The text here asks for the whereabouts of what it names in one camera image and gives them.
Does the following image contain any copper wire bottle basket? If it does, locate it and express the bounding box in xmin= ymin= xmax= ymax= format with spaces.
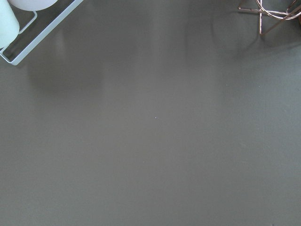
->
xmin=237 ymin=0 xmax=301 ymax=37

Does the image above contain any white cup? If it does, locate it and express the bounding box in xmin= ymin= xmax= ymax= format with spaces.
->
xmin=9 ymin=0 xmax=57 ymax=11

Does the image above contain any pale green cup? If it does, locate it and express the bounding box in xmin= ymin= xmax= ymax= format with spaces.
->
xmin=0 ymin=0 xmax=20 ymax=48

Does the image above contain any white wire cup rack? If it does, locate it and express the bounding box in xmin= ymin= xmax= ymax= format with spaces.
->
xmin=0 ymin=0 xmax=82 ymax=65

